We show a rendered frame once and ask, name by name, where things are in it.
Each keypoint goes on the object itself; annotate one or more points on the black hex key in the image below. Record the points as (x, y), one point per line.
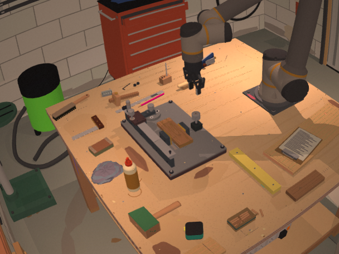
(126, 86)

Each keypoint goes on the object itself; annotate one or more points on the yellow spirit level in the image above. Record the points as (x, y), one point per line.
(254, 170)

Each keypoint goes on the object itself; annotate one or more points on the brown sanding block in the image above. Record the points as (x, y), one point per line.
(101, 146)

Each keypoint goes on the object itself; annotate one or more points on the wooden marking gauge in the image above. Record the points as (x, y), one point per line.
(117, 98)

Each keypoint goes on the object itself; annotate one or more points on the light wooden panel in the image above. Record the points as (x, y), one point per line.
(280, 161)

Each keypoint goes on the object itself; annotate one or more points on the black teal tape measure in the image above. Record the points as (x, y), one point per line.
(194, 230)

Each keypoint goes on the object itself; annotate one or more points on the steel ruler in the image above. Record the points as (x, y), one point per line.
(132, 104)

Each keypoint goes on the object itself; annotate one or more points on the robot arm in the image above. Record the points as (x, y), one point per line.
(296, 39)

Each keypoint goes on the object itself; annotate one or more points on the green wooden mallet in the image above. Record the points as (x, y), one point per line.
(144, 221)

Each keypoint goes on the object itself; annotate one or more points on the pale wooden dowel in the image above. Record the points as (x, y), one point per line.
(183, 85)

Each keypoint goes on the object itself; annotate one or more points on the grey crumpled rag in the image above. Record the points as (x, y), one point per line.
(107, 172)

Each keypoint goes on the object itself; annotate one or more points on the dark grey mounting plate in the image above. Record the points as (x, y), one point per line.
(251, 95)

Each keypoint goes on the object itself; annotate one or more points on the grey clamp knob black base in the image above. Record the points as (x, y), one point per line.
(196, 119)

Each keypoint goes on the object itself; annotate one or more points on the green shop vacuum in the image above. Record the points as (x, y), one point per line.
(41, 100)

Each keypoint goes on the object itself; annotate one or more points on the red tool cabinet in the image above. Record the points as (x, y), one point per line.
(148, 37)

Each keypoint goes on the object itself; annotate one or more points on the grey round turret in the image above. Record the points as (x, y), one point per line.
(155, 117)

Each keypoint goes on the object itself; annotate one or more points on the loose wooden dowel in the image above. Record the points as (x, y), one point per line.
(261, 212)
(254, 212)

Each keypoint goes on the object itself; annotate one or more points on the dark jig jaw yellow pad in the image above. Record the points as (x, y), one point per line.
(164, 137)
(184, 127)

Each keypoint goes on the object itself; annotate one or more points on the dark brown bush carrier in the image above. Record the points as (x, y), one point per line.
(138, 117)

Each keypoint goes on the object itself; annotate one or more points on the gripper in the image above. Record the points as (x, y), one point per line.
(192, 69)

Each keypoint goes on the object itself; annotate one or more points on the orange wooden frame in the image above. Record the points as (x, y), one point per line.
(6, 240)

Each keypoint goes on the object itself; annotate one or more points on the grey dowelling jig body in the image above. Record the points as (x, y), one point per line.
(201, 148)

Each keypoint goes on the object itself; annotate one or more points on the pink pencil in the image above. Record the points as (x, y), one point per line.
(152, 99)

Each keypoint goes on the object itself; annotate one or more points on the brown elm test board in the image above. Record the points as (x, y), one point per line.
(174, 132)

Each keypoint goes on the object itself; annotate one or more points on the wooden drill bit block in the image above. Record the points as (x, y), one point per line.
(165, 79)

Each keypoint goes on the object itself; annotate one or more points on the grey turret knob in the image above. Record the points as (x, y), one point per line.
(151, 107)

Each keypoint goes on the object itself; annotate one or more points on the brown clipboard with paper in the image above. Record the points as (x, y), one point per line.
(299, 144)

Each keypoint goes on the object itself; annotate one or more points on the wooden bench brush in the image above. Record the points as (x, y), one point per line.
(66, 109)

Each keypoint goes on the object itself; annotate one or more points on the green box of dowels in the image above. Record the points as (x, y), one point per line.
(241, 219)

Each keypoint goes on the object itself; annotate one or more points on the green drill press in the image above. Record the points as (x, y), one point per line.
(26, 193)

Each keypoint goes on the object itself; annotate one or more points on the brown wooden offcut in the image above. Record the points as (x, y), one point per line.
(305, 185)

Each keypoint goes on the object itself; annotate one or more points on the grey carrier clamp knob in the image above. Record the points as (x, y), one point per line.
(128, 104)
(131, 113)

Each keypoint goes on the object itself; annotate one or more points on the glue bottle red cap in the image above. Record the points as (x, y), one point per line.
(131, 177)

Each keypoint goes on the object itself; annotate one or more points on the leaning wooden planks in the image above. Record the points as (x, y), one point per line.
(329, 31)

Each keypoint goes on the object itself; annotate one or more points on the black bench stop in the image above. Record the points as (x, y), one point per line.
(283, 234)

